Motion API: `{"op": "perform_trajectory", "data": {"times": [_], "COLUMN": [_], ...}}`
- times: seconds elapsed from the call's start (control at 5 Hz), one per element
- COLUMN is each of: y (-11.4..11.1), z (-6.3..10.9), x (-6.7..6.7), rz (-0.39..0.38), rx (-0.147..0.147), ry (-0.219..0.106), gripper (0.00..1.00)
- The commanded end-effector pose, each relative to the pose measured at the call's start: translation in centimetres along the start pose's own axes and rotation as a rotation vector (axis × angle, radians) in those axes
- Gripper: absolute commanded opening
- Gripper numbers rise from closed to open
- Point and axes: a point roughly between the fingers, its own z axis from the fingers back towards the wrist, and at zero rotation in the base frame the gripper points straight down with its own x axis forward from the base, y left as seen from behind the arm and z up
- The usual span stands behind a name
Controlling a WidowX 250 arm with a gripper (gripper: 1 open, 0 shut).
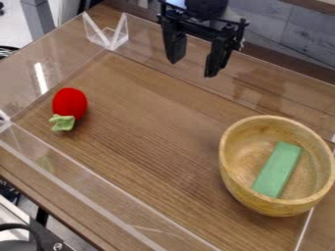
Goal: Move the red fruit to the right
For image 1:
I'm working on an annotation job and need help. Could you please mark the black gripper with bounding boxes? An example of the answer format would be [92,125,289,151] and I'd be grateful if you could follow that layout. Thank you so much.
[160,1,249,77]

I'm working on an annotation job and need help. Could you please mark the red plush strawberry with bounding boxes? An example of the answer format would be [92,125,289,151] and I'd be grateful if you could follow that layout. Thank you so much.
[47,87,87,131]

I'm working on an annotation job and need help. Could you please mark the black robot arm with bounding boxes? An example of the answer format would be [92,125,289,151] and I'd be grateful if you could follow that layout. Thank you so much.
[157,0,249,77]

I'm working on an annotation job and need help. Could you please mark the wooden bowl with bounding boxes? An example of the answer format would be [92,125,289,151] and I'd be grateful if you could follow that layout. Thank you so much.
[218,115,335,217]

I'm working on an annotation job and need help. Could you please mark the green rectangular block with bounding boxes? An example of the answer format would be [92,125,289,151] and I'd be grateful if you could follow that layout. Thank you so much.
[250,141,301,198]

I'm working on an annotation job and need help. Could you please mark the black metal table leg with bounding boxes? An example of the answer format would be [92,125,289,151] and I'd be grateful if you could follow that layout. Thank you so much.
[34,208,47,226]

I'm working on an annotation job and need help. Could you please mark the clear acrylic corner bracket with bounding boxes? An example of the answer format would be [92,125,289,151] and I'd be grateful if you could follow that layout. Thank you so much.
[82,12,128,51]

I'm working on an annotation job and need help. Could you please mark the clear acrylic tray wall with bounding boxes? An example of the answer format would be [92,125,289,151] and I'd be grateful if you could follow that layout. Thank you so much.
[0,6,335,251]

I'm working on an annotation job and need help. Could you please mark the black cable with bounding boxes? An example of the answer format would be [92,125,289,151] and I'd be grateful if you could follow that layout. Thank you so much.
[0,223,46,251]

